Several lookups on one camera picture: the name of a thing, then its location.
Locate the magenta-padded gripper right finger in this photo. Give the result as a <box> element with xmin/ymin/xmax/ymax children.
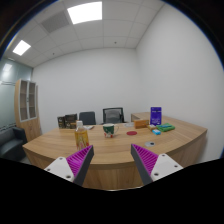
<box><xmin>130</xmin><ymin>143</ymin><xmax>184</xmax><ymax>186</ymax></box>

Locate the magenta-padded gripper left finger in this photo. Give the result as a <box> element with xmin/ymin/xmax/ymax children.
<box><xmin>43</xmin><ymin>144</ymin><xmax>95</xmax><ymax>187</ymax></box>

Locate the yellow-labelled tea drink bottle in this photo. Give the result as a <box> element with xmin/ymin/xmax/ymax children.
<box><xmin>74</xmin><ymin>120</ymin><xmax>90</xmax><ymax>152</ymax></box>

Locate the orange-brown tissue box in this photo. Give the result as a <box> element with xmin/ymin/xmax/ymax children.
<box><xmin>133</xmin><ymin>119</ymin><xmax>150</xmax><ymax>130</ymax></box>

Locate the small dark brown box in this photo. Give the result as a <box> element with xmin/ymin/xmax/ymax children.
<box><xmin>56</xmin><ymin>115</ymin><xmax>66</xmax><ymax>130</ymax></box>

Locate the green mug with white inside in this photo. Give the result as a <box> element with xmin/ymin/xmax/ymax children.
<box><xmin>102</xmin><ymin>123</ymin><xmax>120</xmax><ymax>139</ymax></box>

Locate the large dark brown box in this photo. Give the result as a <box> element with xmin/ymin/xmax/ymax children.
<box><xmin>64</xmin><ymin>113</ymin><xmax>79</xmax><ymax>130</ymax></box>

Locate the black solid-back office chair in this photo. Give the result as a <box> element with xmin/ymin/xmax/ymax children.
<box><xmin>78</xmin><ymin>111</ymin><xmax>97</xmax><ymax>126</ymax></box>

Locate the wooden side cabinet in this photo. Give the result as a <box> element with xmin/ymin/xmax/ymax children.
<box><xmin>130</xmin><ymin>111</ymin><xmax>152</xmax><ymax>123</ymax></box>

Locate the purple upright box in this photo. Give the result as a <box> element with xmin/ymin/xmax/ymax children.
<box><xmin>149</xmin><ymin>106</ymin><xmax>163</xmax><ymax>126</ymax></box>

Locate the black mesh-back office chair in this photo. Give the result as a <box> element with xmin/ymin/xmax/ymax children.
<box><xmin>102</xmin><ymin>106</ymin><xmax>126</xmax><ymax>125</ymax></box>

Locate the wooden glass-door shelf unit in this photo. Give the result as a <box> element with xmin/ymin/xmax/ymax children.
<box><xmin>14</xmin><ymin>78</ymin><xmax>43</xmax><ymax>143</ymax></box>

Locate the black leather sofa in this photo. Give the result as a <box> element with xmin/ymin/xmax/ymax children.
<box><xmin>0</xmin><ymin>126</ymin><xmax>28</xmax><ymax>163</ymax></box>

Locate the small ceiling light panel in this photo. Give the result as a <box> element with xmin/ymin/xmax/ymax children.
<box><xmin>12</xmin><ymin>39</ymin><xmax>32</xmax><ymax>57</ymax></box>

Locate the grey ceiling air vent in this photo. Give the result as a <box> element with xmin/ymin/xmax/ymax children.
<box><xmin>39</xmin><ymin>10</ymin><xmax>70</xmax><ymax>34</ymax></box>

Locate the large ceiling light panel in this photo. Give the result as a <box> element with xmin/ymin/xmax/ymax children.
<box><xmin>66</xmin><ymin>1</ymin><xmax>103</xmax><ymax>25</ymax></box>

